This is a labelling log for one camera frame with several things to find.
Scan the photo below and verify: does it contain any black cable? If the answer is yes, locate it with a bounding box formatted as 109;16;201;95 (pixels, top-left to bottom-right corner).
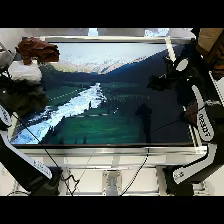
11;113;81;197
119;104;210;197

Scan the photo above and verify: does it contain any white garment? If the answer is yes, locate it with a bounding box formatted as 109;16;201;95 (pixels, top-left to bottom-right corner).
7;60;43;84

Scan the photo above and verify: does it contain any silver frame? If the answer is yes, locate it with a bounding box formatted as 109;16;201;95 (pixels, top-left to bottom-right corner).
6;34;214;197

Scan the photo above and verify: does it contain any black garment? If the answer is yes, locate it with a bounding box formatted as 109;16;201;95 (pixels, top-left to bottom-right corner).
0;78;49;118

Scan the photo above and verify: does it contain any red-brown garment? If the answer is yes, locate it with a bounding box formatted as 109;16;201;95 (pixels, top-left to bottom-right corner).
15;36;61;66

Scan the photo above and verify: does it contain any tan garment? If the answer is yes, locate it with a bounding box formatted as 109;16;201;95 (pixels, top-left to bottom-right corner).
196;28;224;81

